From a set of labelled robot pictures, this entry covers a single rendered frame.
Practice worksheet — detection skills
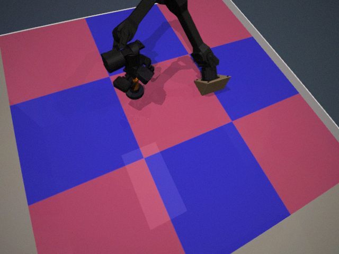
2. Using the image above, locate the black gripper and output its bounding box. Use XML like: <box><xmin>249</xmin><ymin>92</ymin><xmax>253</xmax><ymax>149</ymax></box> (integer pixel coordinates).
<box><xmin>113</xmin><ymin>54</ymin><xmax>151</xmax><ymax>93</ymax></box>

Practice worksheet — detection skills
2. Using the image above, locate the orange tapered knob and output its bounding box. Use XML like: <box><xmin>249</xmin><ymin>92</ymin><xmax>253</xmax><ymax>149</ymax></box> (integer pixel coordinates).
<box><xmin>132</xmin><ymin>78</ymin><xmax>139</xmax><ymax>90</ymax></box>

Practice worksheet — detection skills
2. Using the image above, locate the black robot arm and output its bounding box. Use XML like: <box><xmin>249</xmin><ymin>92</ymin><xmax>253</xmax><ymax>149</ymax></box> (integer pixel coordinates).
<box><xmin>101</xmin><ymin>0</ymin><xmax>220</xmax><ymax>84</ymax></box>

